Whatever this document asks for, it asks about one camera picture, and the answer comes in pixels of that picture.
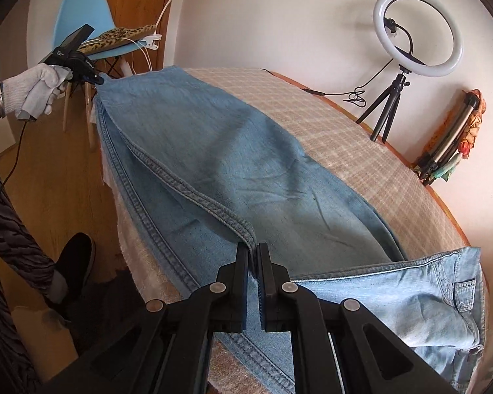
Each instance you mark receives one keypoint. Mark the beige plaid blanket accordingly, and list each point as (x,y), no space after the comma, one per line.
(332,131)

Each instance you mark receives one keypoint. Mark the light blue plastic chair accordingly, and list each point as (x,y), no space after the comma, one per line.
(82,8)

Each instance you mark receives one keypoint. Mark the orange bed sheet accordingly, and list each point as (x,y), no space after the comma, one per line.
(440,203)

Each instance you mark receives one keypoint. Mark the colourful floral cloth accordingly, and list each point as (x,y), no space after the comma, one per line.
(474,119)

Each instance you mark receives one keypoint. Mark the blue denim pants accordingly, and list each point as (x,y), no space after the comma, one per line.
(230,152)

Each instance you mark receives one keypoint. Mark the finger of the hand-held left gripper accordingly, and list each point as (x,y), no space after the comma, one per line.
(97,78)

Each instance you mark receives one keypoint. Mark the person's left hand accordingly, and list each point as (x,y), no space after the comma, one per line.
(33,90)

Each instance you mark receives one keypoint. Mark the person's zebra-striped clothing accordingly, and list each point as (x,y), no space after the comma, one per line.
(8,234)

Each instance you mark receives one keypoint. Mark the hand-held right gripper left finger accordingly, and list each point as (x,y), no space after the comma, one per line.
(242,283)

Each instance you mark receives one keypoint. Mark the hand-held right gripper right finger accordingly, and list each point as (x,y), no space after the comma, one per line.
(267,287)

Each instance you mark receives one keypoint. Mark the leopard print cloth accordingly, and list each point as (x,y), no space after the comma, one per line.
(115,37)

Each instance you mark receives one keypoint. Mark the person's black shoe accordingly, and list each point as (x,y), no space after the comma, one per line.
(76,258)

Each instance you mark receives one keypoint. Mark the folded light stands bundle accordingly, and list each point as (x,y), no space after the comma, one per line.
(443,147)

